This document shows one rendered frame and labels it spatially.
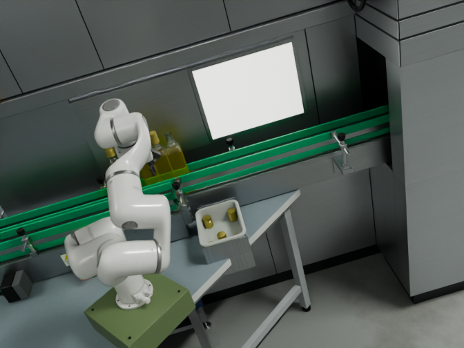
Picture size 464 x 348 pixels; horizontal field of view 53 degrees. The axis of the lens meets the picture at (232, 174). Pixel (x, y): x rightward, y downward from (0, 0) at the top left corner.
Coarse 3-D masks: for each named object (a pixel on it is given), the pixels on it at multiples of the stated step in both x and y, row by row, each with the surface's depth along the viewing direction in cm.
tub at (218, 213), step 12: (216, 204) 185; (228, 204) 185; (216, 216) 187; (228, 216) 187; (240, 216) 175; (204, 228) 186; (216, 228) 184; (228, 228) 183; (240, 228) 181; (204, 240) 174; (216, 240) 167; (228, 240) 167
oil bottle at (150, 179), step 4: (144, 168) 182; (148, 168) 182; (156, 168) 184; (144, 172) 183; (148, 172) 183; (156, 172) 184; (144, 176) 184; (148, 176) 184; (152, 176) 184; (156, 176) 185; (148, 180) 185; (152, 180) 185; (156, 180) 186; (160, 180) 186; (148, 184) 186
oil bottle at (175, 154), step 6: (174, 144) 180; (168, 150) 180; (174, 150) 180; (180, 150) 181; (168, 156) 181; (174, 156) 181; (180, 156) 181; (174, 162) 182; (180, 162) 183; (174, 168) 184; (180, 168) 184; (186, 168) 185; (180, 174) 186
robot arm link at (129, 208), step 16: (128, 176) 115; (112, 192) 112; (128, 192) 112; (112, 208) 110; (128, 208) 109; (144, 208) 111; (160, 208) 112; (128, 224) 110; (144, 224) 112; (160, 224) 113; (160, 240) 114; (160, 256) 113; (160, 272) 115
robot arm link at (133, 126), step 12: (120, 120) 124; (132, 120) 124; (144, 120) 126; (120, 132) 124; (132, 132) 124; (144, 132) 122; (144, 144) 121; (132, 156) 118; (144, 156) 121; (108, 168) 117; (120, 168) 115; (132, 168) 117
